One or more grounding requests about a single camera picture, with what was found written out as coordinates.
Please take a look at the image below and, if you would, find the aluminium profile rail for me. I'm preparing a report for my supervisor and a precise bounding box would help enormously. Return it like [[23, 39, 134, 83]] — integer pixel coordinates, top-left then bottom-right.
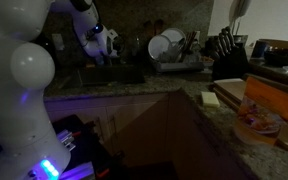
[[59, 161, 96, 180], [56, 129, 76, 152]]

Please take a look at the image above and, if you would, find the stainless steel sink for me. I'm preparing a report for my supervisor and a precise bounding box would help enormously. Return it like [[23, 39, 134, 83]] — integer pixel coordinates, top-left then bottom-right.
[[76, 63, 147, 87]]

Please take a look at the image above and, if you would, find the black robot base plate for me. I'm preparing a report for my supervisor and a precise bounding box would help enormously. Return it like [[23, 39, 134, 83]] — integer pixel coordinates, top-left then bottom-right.
[[49, 114, 125, 180]]

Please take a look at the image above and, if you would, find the black knife block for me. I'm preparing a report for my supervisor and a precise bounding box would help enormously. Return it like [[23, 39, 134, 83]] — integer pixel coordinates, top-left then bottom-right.
[[211, 25, 251, 82]]

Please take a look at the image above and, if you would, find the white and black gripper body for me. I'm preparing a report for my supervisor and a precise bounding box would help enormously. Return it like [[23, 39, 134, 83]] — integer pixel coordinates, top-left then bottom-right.
[[104, 27, 127, 60]]

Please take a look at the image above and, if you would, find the orange food bag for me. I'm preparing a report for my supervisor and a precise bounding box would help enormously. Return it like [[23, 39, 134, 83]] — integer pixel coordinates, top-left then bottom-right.
[[234, 75, 288, 147]]

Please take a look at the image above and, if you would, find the yellow sponge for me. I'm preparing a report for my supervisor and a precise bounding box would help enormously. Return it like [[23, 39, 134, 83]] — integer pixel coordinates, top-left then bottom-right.
[[200, 90, 222, 109]]

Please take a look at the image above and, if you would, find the large white plate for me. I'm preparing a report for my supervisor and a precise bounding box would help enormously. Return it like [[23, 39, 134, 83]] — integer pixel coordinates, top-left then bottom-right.
[[147, 33, 174, 62]]

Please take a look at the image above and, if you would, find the wooden cutting board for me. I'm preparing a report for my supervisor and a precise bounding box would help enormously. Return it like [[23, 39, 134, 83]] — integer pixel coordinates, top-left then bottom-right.
[[211, 77, 252, 112]]

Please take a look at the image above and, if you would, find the grey dish rack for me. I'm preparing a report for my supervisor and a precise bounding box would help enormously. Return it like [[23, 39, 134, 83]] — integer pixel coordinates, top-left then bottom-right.
[[150, 49, 206, 74]]

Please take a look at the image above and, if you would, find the wall power outlet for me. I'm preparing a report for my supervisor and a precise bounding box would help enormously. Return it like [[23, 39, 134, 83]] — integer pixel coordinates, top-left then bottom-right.
[[51, 32, 66, 52]]

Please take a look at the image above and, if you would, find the wooden kitchen cabinet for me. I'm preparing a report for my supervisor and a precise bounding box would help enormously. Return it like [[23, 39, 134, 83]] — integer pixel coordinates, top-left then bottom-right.
[[43, 89, 252, 180]]

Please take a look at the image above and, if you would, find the small white plate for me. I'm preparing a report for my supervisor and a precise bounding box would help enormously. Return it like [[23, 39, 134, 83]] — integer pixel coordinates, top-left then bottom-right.
[[160, 27, 188, 48]]

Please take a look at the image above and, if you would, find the red handled clamp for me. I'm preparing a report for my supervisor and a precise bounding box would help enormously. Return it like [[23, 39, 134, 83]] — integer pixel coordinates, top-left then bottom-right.
[[95, 167, 112, 178]]

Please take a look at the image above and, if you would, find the dark frying pan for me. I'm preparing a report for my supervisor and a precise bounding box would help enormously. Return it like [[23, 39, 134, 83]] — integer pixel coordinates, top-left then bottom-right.
[[262, 38, 288, 67]]

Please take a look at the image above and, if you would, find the wooden spoon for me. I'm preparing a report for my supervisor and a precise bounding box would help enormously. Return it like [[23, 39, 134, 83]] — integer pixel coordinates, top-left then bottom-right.
[[154, 18, 166, 36], [143, 19, 154, 38]]

